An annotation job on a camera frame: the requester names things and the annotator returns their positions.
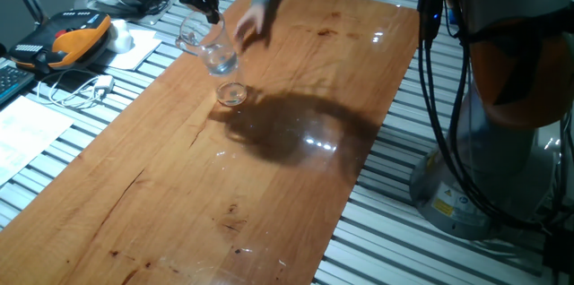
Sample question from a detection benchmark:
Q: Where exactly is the small clear glass cup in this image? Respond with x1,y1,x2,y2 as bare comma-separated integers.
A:
215,69,248,108

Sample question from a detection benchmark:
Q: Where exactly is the large white paper sheet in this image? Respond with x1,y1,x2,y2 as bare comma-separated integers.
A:
0,95,75,187

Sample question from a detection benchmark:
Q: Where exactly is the white lump beside pendant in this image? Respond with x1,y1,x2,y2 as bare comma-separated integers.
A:
106,19,135,55

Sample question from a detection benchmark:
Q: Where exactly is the person hand with grey sleeve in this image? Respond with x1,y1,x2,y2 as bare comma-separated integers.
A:
233,3,266,43

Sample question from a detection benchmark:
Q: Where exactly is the small white paper sheet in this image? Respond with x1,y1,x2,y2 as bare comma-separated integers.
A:
96,28,162,71

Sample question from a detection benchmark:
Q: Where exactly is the white charger with cable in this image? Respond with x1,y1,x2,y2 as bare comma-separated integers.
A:
37,68,116,110

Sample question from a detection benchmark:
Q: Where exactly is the black computer keyboard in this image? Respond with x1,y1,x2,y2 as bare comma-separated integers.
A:
0,64,36,106

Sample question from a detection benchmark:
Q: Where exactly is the clear glass mug with handle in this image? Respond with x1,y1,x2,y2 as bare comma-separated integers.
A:
175,9,239,76

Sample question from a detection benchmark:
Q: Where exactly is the orange black teach pendant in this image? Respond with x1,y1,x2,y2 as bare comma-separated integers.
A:
8,9,112,74

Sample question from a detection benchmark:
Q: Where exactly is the glossy wooden board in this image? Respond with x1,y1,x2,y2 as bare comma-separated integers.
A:
0,0,422,285

